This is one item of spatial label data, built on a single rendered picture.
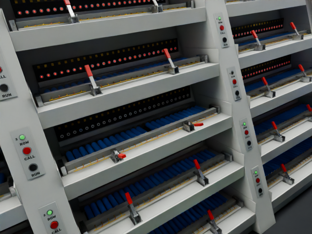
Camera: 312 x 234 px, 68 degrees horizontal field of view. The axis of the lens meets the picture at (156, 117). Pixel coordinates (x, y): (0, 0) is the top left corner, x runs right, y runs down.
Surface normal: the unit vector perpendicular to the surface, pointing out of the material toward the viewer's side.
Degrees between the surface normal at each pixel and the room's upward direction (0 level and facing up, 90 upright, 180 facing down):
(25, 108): 90
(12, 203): 17
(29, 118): 90
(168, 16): 107
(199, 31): 90
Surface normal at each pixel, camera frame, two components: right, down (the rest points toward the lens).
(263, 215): 0.45, -0.01
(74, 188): 0.51, 0.26
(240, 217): -0.13, -0.92
